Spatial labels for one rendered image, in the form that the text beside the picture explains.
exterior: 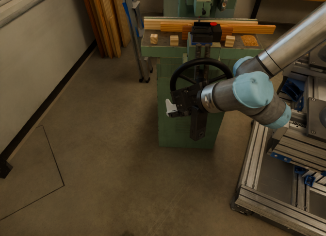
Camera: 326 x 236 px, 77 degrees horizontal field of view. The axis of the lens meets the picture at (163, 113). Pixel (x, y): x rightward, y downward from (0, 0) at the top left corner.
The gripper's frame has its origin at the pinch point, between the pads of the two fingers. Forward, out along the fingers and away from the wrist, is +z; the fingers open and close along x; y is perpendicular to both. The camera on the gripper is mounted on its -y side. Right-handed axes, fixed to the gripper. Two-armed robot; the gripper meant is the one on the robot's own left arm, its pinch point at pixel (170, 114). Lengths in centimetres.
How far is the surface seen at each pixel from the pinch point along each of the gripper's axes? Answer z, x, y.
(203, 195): 51, -42, -66
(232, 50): 5, -50, 18
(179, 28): 24, -38, 39
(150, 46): 26.2, -18.7, 31.8
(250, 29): 3, -67, 27
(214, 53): 3.4, -34.7, 18.1
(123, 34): 173, -87, 96
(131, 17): 93, -54, 78
